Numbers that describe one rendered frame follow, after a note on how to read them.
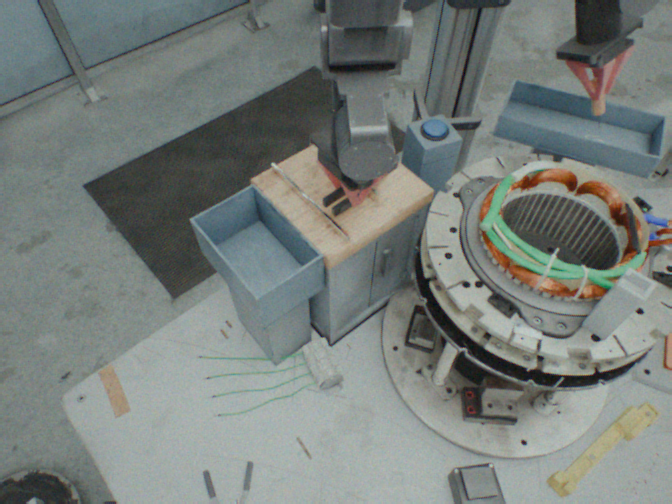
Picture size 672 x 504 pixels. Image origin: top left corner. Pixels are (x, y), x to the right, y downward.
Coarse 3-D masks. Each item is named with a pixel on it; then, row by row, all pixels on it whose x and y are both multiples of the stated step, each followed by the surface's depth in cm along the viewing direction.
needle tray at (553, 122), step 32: (512, 96) 91; (544, 96) 88; (576, 96) 86; (512, 128) 84; (544, 128) 81; (576, 128) 87; (608, 128) 87; (640, 128) 86; (576, 160) 85; (608, 160) 81; (640, 160) 79
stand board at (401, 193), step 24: (288, 168) 76; (312, 168) 76; (264, 192) 73; (288, 192) 73; (312, 192) 73; (384, 192) 73; (408, 192) 73; (432, 192) 73; (288, 216) 70; (312, 216) 70; (336, 216) 71; (360, 216) 71; (384, 216) 71; (408, 216) 73; (312, 240) 68; (336, 240) 68; (360, 240) 68; (336, 264) 68
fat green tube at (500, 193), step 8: (520, 168) 64; (544, 168) 64; (504, 184) 62; (496, 192) 61; (504, 192) 61; (496, 200) 60; (496, 208) 60; (488, 216) 58; (496, 216) 59; (480, 224) 58; (488, 224) 58
